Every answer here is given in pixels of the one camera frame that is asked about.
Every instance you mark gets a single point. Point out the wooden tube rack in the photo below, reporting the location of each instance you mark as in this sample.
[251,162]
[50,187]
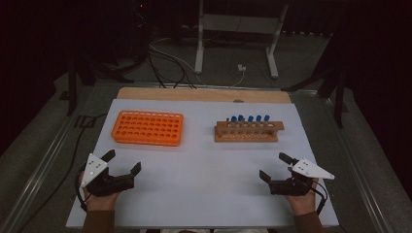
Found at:
[247,131]

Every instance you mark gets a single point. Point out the person's right hand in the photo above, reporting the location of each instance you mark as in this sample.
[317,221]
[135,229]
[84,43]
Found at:
[302,204]

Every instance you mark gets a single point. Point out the white table board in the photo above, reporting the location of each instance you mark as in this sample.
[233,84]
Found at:
[200,168]

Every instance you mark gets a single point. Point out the orange plastic tube rack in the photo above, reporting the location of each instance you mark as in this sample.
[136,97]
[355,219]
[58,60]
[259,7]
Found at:
[147,127]

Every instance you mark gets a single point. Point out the metal floor rail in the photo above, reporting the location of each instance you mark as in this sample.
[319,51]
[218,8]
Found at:
[359,168]
[42,165]

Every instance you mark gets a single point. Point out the grey metal stand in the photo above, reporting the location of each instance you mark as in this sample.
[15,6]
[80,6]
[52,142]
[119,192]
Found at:
[239,24]

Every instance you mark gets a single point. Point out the black stand legs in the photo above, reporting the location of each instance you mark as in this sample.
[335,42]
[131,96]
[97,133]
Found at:
[338,103]
[73,87]

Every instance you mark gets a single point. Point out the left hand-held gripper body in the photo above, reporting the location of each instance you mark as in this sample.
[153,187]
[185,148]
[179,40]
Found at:
[107,184]

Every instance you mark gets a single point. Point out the white plug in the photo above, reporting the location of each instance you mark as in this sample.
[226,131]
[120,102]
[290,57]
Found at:
[241,67]

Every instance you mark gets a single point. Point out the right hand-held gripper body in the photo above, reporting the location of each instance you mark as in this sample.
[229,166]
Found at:
[291,186]

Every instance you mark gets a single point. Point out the person's left hand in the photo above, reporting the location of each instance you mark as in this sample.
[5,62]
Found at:
[102,202]

